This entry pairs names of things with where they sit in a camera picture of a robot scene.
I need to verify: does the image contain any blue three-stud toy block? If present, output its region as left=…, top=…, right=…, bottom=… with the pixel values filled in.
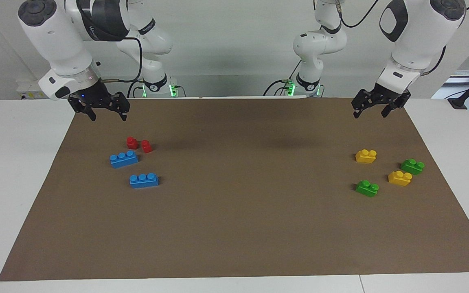
left=129, top=173, right=159, bottom=189
left=110, top=150, right=139, bottom=169

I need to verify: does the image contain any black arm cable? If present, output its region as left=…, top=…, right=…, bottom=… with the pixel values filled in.
left=335, top=0, right=447, bottom=77
left=96, top=37, right=143, bottom=84

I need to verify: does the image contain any white wall power box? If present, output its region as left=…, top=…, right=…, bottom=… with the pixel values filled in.
left=16, top=79, right=50, bottom=101

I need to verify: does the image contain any black left base cable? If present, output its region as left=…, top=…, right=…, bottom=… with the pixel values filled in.
left=263, top=60, right=302, bottom=97

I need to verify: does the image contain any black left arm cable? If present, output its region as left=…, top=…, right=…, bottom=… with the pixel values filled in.
left=335, top=0, right=447, bottom=77

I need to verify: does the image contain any green two-stud toy block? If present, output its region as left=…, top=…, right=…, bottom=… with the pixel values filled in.
left=400, top=158, right=425, bottom=176
left=355, top=180, right=379, bottom=198

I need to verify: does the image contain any black base cable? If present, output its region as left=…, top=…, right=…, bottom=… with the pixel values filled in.
left=128, top=80, right=147, bottom=98
left=263, top=60, right=302, bottom=97

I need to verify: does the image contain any brown table mat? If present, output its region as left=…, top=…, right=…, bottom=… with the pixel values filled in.
left=0, top=97, right=469, bottom=282

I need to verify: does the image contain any yellow two-stud toy block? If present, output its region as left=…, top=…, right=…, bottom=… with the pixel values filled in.
left=355, top=149, right=377, bottom=164
left=388, top=171, right=413, bottom=187

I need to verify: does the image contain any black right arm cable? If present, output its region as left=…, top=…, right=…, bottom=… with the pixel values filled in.
left=96, top=37, right=143, bottom=84

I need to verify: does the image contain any black right base cable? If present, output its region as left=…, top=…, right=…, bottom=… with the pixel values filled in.
left=128, top=80, right=147, bottom=98

